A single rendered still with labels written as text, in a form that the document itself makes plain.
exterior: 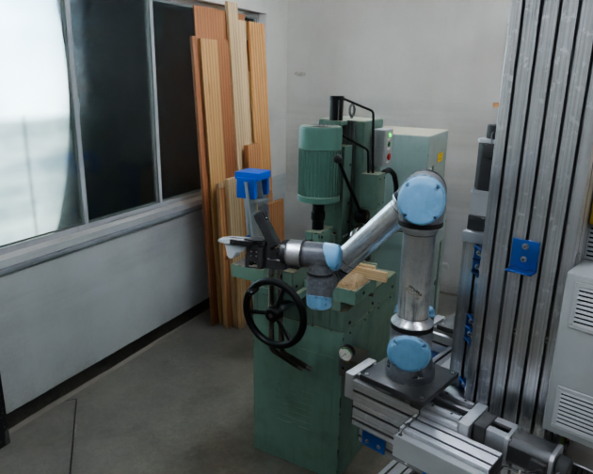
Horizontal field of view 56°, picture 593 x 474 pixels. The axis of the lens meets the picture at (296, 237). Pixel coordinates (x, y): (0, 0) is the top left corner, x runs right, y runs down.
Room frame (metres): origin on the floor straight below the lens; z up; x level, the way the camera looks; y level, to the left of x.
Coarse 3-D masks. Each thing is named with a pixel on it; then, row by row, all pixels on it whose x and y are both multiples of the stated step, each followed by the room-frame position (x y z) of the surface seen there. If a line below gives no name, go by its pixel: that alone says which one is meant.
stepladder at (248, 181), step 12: (252, 168) 3.27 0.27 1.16; (240, 180) 3.14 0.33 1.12; (252, 180) 3.10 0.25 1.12; (264, 180) 3.25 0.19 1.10; (240, 192) 3.14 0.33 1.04; (252, 192) 3.10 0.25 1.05; (264, 192) 3.25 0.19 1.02; (252, 204) 3.12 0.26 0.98; (264, 204) 3.25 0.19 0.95; (252, 216) 3.11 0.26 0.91; (252, 228) 3.09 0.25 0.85; (252, 300) 3.10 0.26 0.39
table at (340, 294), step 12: (240, 264) 2.29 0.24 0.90; (240, 276) 2.28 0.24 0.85; (252, 276) 2.24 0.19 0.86; (264, 288) 2.10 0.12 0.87; (336, 288) 2.04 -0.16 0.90; (360, 288) 2.04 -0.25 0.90; (372, 288) 2.14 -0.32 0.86; (336, 300) 2.04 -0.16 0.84; (348, 300) 2.01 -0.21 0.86; (360, 300) 2.04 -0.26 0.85
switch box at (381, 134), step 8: (384, 128) 2.50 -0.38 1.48; (376, 136) 2.44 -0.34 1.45; (384, 136) 2.42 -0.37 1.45; (392, 136) 2.49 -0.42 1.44; (376, 144) 2.44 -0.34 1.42; (384, 144) 2.43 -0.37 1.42; (392, 144) 2.50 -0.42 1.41; (376, 152) 2.44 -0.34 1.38; (384, 152) 2.43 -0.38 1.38; (376, 160) 2.44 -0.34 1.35; (384, 160) 2.43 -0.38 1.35
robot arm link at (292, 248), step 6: (294, 240) 1.50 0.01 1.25; (300, 240) 1.50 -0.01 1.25; (288, 246) 1.47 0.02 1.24; (294, 246) 1.47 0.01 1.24; (288, 252) 1.46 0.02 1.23; (294, 252) 1.46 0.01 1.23; (288, 258) 1.46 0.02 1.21; (294, 258) 1.46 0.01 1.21; (288, 264) 1.48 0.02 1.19; (294, 264) 1.47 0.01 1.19
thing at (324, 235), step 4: (324, 228) 2.30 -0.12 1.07; (328, 228) 2.30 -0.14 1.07; (332, 228) 2.32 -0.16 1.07; (308, 232) 2.24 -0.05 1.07; (312, 232) 2.23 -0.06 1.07; (316, 232) 2.23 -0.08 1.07; (320, 232) 2.23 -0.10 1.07; (324, 232) 2.25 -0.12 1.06; (328, 232) 2.28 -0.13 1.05; (332, 232) 2.32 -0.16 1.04; (308, 236) 2.24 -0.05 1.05; (312, 236) 2.23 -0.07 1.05; (316, 236) 2.22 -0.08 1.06; (320, 236) 2.22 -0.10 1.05; (324, 236) 2.25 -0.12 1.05; (328, 236) 2.28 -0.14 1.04; (316, 240) 2.22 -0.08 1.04; (320, 240) 2.22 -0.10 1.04; (324, 240) 2.25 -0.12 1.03; (328, 240) 2.28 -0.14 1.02; (332, 240) 2.32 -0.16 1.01
